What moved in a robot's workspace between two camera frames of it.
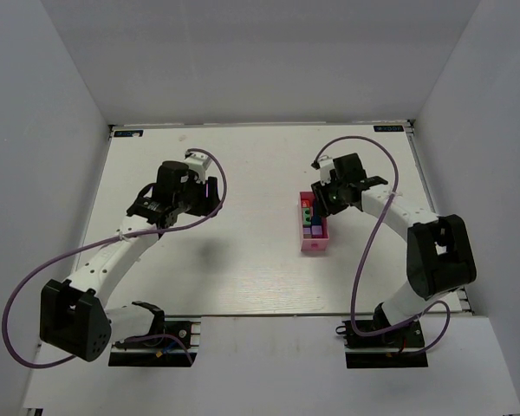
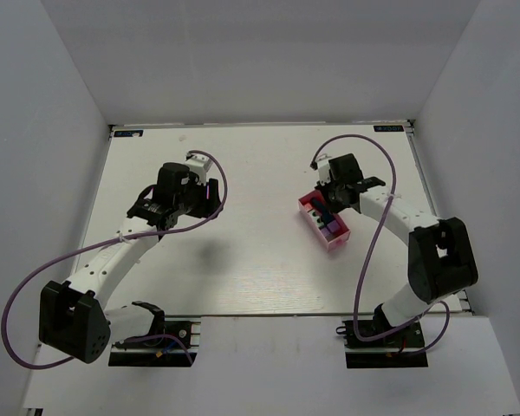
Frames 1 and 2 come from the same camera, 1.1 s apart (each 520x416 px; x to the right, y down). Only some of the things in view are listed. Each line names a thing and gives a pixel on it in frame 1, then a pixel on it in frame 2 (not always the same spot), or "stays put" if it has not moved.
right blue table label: [389, 128] stays put
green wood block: [306, 216] → [315, 218]
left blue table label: [128, 133] stays put
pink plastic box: [312, 243] → [331, 228]
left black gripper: [211, 196] stays put
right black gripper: [325, 204] stays put
